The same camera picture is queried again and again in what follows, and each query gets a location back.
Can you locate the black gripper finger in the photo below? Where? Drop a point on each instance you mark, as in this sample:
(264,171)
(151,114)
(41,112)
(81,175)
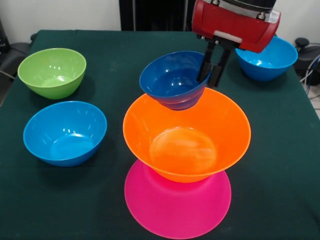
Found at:
(205,65)
(218,67)

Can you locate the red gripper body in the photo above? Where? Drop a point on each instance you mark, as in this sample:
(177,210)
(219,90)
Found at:
(235,27)

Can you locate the small dark blue bowl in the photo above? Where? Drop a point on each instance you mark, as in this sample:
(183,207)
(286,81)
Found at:
(172,80)

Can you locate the orange bowl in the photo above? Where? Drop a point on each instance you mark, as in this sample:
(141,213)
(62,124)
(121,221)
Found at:
(185,135)

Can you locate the pink bowl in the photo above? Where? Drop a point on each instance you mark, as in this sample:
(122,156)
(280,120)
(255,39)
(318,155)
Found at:
(175,210)

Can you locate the large blue bowl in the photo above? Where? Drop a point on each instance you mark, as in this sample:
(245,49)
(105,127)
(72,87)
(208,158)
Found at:
(270,62)
(62,135)

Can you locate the grey chair base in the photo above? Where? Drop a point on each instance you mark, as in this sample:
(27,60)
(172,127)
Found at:
(15,57)
(307,55)

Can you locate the lime green bowl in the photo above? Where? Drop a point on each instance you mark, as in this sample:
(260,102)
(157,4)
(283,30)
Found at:
(52,72)

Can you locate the dark green tablecloth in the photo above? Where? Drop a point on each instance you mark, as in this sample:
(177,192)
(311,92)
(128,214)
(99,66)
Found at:
(75,200)

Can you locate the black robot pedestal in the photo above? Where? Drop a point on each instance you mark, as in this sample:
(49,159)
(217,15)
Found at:
(155,15)

